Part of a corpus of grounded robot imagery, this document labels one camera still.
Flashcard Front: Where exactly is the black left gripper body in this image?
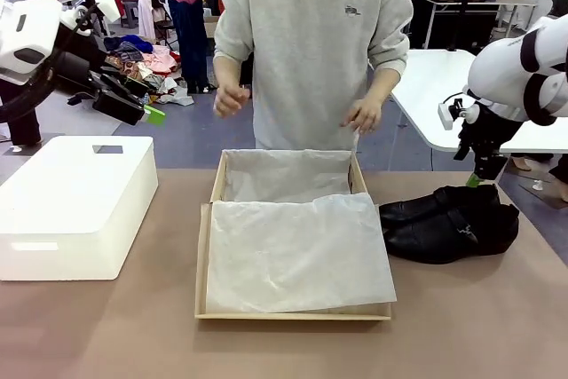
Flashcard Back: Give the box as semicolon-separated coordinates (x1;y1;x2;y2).
51;51;112;97

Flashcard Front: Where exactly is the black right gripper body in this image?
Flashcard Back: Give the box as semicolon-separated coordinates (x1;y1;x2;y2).
455;103;524;162

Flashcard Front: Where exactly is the plain black leather shoe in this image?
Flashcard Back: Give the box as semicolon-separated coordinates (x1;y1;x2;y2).
378;183;502;230

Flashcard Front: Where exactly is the black leather shoe with buckle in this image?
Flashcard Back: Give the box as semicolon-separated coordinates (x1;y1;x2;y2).
382;203;521;265

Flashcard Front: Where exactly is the brown cardboard shoe box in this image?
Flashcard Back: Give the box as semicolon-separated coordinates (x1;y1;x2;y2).
193;147;394;321

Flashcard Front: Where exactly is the white tissue wrapping paper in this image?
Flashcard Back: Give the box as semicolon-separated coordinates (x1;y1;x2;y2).
205;124;398;315

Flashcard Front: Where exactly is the person's right forearm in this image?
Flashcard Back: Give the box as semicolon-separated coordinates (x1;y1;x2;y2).
213;56;243;90

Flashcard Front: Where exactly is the person's left forearm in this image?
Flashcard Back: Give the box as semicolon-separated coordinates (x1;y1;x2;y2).
367;68;403;105

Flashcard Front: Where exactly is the white plastic storage box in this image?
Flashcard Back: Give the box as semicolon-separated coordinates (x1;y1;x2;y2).
0;135;160;283

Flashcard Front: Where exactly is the small background cardboard box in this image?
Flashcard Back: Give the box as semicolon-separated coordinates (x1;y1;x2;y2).
203;15;221;39

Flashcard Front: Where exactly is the person's left hand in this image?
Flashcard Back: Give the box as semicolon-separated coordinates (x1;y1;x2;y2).
340;96;384;136

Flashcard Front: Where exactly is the person's right hand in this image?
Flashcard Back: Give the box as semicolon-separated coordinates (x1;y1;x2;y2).
212;83;252;120

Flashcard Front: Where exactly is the white background table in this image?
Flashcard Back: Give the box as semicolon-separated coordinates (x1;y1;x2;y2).
389;48;568;192

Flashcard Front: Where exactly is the bystander in dark clothes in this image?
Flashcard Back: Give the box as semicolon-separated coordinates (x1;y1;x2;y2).
509;152;568;203

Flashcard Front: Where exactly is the chair with white garment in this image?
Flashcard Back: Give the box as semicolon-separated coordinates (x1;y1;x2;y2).
137;0;177;46

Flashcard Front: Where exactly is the bystander in black trousers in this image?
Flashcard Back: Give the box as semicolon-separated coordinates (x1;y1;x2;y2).
0;79;43;148

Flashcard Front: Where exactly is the mannequin in pink shirt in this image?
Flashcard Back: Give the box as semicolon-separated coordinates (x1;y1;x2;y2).
155;0;210;95

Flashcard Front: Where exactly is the black background desk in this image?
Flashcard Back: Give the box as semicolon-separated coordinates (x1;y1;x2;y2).
415;0;539;51

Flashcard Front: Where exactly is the person in grey sweatshirt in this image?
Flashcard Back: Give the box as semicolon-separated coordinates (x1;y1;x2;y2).
212;0;415;152

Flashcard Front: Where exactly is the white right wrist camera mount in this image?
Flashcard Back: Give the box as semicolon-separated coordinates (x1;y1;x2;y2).
438;93;468;131

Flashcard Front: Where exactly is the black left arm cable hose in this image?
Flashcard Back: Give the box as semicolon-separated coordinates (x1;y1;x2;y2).
0;0;101;125

